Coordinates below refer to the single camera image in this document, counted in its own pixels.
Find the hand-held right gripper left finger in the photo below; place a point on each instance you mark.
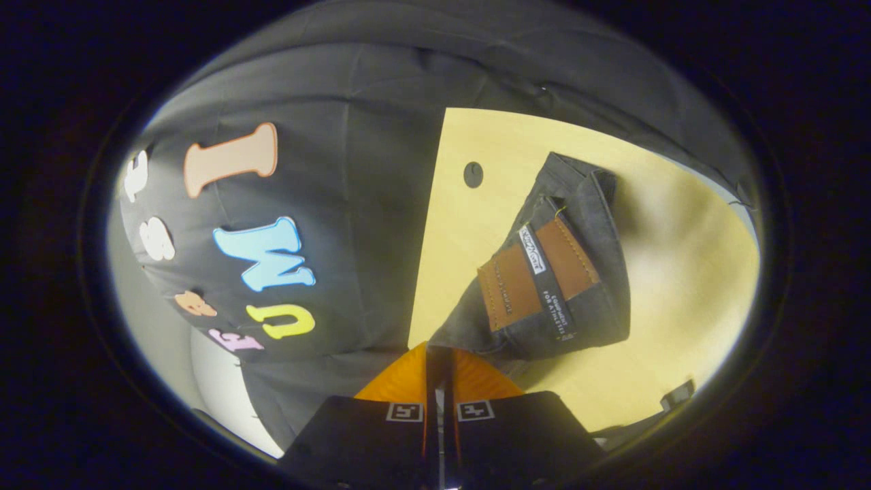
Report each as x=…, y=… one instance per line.
x=367, y=449

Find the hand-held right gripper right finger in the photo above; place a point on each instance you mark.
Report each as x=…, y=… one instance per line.
x=517, y=442

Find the dark grey jeans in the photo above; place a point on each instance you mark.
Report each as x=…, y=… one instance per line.
x=592, y=299

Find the black backdrop cloth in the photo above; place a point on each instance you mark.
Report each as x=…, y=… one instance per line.
x=354, y=170

